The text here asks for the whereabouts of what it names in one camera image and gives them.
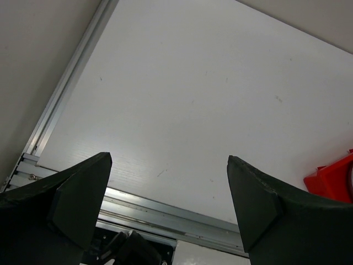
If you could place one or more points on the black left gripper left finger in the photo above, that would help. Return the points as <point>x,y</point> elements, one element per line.
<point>52,220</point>

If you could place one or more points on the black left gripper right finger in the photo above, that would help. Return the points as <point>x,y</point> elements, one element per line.
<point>282,224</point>

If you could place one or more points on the red plastic bin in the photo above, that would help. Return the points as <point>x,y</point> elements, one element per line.
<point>332,181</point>

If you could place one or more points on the aluminium rail frame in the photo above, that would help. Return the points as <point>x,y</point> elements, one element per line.
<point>120,210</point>

